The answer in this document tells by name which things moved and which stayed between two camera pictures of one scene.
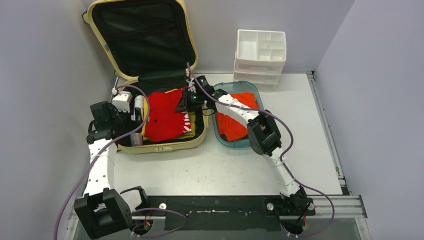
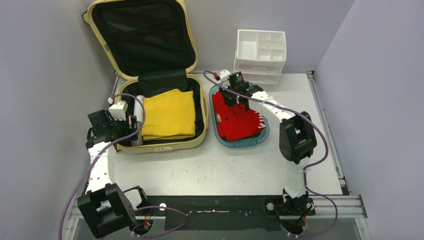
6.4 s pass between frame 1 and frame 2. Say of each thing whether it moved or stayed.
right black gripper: moved
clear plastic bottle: stayed
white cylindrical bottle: stayed
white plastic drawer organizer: stayed
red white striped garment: moved
